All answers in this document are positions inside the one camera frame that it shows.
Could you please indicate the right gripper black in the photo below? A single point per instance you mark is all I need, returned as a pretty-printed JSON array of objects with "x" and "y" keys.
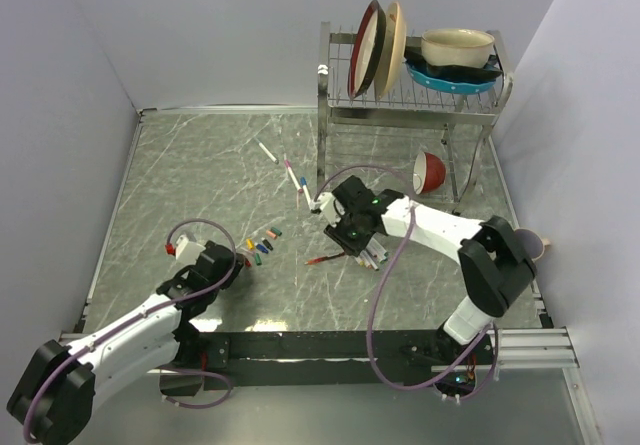
[{"x": 354, "y": 248}]

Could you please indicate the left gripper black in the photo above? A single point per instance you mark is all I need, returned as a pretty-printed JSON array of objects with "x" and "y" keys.
[{"x": 233, "y": 268}]

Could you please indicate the dark blue marker pen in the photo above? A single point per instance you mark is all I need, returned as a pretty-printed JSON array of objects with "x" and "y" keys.
[{"x": 373, "y": 260}]

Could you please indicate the green marker pen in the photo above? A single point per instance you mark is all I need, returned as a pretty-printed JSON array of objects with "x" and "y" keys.
[{"x": 379, "y": 253}]

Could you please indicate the black pen cap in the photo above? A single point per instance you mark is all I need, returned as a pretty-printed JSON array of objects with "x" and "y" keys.
[{"x": 267, "y": 244}]

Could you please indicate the pink marker pen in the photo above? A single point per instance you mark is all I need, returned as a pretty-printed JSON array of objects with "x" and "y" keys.
[{"x": 292, "y": 174}]

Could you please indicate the white marker pen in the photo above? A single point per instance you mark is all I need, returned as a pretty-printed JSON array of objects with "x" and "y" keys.
[{"x": 267, "y": 151}]

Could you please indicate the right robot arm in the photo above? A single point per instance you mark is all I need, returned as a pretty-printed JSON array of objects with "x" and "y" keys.
[{"x": 495, "y": 265}]

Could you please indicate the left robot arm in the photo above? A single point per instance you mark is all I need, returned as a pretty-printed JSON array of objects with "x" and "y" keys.
[{"x": 63, "y": 385}]

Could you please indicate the red white bowl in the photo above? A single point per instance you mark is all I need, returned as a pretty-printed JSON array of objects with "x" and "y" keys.
[{"x": 429, "y": 173}]

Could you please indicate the blue dotted dish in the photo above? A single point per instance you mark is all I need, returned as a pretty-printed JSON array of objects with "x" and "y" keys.
[{"x": 448, "y": 86}]

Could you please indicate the purple pink mug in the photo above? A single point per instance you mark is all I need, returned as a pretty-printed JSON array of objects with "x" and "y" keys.
[{"x": 533, "y": 243}]

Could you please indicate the beige plate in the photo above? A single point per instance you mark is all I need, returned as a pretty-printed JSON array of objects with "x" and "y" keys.
[{"x": 393, "y": 51}]

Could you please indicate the red black plate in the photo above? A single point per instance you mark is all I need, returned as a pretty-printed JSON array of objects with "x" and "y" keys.
[{"x": 367, "y": 50}]

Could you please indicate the black square plate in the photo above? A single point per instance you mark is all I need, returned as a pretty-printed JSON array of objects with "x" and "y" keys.
[{"x": 414, "y": 58}]

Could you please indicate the steel dish rack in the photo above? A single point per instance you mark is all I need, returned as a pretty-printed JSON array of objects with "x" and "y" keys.
[{"x": 411, "y": 118}]

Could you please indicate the cream ceramic bowl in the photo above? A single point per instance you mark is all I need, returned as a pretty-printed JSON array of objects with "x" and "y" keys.
[{"x": 457, "y": 47}]

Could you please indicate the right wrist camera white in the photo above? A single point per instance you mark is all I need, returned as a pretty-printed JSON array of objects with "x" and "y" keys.
[{"x": 326, "y": 205}]

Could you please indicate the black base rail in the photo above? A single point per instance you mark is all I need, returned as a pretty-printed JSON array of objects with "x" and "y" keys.
[{"x": 405, "y": 357}]

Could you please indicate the aluminium frame rail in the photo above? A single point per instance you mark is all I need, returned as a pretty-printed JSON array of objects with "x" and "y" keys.
[{"x": 521, "y": 349}]

